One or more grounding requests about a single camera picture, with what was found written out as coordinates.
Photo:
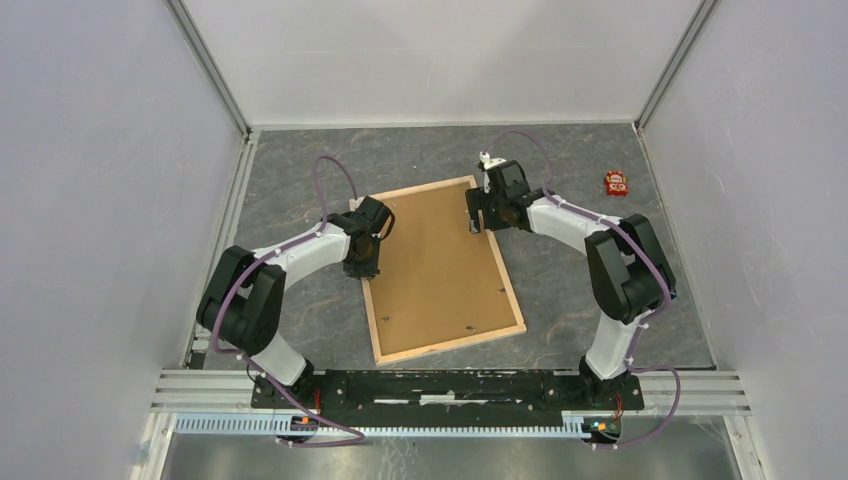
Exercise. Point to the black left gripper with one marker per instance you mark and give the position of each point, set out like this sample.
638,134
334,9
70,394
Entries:
367,271

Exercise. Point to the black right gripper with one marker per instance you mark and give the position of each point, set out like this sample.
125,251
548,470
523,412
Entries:
477,199

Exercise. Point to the light wooden picture frame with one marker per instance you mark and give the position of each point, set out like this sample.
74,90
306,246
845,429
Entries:
437,272

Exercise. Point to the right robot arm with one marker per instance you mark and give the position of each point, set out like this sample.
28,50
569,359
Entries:
629,273

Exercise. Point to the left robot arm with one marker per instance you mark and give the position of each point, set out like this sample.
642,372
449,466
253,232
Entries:
242,302

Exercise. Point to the red monster toy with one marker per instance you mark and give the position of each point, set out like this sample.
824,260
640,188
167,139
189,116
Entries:
616,183

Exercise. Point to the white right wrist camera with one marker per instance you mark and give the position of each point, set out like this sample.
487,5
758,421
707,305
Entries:
487,163

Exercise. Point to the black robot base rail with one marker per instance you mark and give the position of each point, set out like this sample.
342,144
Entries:
342,404

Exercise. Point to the aluminium corner post right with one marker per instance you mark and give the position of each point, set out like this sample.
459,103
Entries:
680,53

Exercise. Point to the aluminium corner post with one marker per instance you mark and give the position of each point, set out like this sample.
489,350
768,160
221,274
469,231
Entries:
194,38
680,53

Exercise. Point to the aluminium corner post left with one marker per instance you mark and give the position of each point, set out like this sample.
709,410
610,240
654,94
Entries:
194,38

